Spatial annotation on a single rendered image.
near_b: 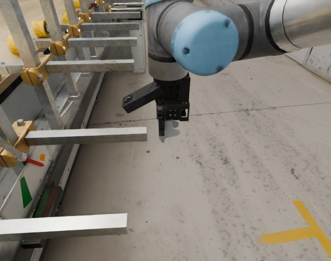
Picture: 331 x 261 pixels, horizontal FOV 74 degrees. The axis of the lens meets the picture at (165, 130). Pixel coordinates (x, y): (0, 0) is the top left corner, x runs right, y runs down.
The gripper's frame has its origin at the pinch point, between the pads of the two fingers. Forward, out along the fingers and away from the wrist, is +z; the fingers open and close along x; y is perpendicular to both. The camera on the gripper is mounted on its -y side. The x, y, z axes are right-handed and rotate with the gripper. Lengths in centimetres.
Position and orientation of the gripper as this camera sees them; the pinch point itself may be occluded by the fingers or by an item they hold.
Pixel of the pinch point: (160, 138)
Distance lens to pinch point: 64.5
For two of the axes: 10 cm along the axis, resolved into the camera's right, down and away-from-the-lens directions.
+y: 10.0, -0.4, 0.5
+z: 0.0, 7.7, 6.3
